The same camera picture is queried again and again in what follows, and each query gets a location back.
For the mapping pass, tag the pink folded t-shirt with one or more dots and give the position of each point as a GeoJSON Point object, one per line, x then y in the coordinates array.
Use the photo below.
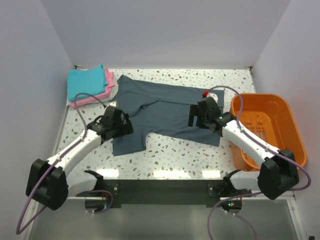
{"type": "Point", "coordinates": [109, 76]}

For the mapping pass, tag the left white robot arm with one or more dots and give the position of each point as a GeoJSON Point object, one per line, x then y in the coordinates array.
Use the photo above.
{"type": "Point", "coordinates": [65, 161]}

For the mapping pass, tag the orange plastic basket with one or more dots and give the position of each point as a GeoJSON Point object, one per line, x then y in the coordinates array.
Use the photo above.
{"type": "Point", "coordinates": [270, 118]}

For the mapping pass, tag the aluminium front rail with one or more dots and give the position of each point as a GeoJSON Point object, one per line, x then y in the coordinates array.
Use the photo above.
{"type": "Point", "coordinates": [53, 192]}

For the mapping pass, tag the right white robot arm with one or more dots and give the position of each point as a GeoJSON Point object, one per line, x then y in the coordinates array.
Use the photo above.
{"type": "Point", "coordinates": [278, 171]}

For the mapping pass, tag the teal folded t-shirt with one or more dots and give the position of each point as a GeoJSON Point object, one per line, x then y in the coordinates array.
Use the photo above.
{"type": "Point", "coordinates": [92, 81]}

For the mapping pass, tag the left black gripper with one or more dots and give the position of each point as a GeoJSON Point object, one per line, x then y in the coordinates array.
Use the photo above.
{"type": "Point", "coordinates": [126, 128]}

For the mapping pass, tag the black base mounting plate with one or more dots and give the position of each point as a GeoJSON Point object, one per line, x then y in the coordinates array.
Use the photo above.
{"type": "Point", "coordinates": [169, 192]}

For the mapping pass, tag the slate blue t-shirt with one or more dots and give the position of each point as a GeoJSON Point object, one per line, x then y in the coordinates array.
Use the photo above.
{"type": "Point", "coordinates": [157, 108]}

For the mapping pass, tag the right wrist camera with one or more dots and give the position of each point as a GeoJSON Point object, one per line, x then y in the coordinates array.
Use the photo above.
{"type": "Point", "coordinates": [207, 94]}

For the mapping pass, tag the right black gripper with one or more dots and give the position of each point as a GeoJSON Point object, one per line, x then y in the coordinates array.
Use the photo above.
{"type": "Point", "coordinates": [195, 110]}

